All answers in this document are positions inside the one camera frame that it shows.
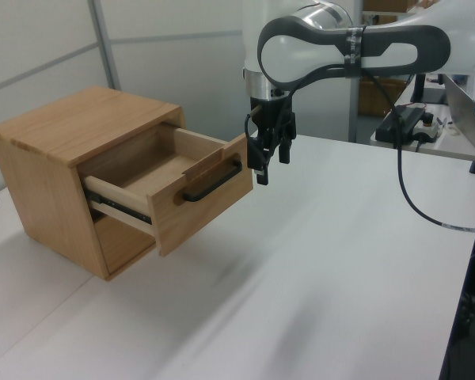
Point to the black monitor stand pole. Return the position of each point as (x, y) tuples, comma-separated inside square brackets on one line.
[(418, 89)]

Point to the brown cardboard box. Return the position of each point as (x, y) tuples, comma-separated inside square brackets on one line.
[(370, 99)]

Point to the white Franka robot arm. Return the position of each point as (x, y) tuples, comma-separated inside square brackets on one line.
[(285, 51)]

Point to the black power supply box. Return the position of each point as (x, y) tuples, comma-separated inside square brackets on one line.
[(388, 126)]

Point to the grey emergency stop button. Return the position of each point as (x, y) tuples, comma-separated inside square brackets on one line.
[(427, 128)]

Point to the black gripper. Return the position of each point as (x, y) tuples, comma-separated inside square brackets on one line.
[(271, 112)]

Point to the wooden drawer with slot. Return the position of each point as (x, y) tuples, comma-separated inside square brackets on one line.
[(122, 245)]

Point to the wooden cabinet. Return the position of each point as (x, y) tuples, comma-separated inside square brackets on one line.
[(43, 158)]

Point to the grey laptop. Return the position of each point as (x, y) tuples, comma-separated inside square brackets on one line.
[(461, 111)]

